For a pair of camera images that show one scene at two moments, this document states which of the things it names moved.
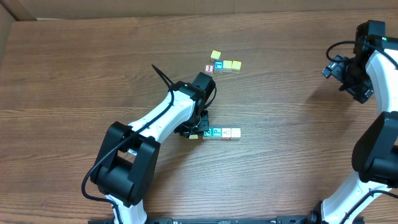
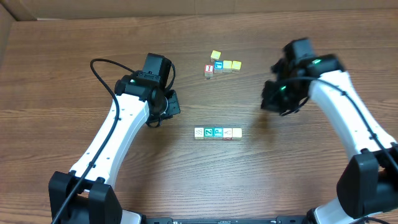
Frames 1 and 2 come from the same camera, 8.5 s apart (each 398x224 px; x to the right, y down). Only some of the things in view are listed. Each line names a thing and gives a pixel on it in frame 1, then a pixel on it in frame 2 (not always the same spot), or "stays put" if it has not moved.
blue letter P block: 217,132 stays put
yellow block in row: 227,66 stays put
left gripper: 195,129 to 173,104
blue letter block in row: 218,66 stays put
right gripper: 339,68 to 268,99
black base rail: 279,219 stays put
